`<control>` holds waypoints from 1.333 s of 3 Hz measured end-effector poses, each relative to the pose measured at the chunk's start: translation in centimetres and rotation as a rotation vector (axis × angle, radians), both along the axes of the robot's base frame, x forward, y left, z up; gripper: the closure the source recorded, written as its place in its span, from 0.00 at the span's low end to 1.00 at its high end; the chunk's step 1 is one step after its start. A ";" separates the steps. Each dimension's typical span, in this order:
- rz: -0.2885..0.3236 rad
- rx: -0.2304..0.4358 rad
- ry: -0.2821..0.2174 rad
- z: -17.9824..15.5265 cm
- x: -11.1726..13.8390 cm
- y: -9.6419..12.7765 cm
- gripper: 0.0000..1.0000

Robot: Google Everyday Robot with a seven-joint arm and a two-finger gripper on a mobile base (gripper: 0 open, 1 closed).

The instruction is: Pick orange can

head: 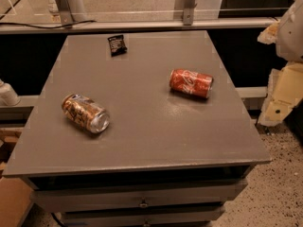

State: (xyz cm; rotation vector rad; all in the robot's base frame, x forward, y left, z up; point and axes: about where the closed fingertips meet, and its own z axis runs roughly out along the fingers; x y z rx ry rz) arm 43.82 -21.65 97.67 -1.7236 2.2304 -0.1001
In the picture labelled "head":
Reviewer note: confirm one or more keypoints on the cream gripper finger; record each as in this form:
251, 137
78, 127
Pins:
284, 93
269, 34

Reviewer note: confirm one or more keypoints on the orange soda can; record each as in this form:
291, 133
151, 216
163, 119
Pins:
86, 113

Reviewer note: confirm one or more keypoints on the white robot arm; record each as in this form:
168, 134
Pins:
289, 43

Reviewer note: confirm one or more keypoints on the red cola can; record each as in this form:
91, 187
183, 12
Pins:
190, 82

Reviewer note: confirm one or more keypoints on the grey drawer cabinet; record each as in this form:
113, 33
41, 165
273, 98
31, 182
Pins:
167, 159

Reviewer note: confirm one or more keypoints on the black snack packet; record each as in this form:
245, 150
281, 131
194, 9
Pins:
117, 45

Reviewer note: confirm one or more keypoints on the white pipe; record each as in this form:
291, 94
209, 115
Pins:
8, 95

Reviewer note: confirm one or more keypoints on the cardboard box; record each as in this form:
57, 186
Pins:
14, 202

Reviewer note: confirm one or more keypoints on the metal railing frame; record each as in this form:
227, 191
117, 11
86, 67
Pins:
88, 16

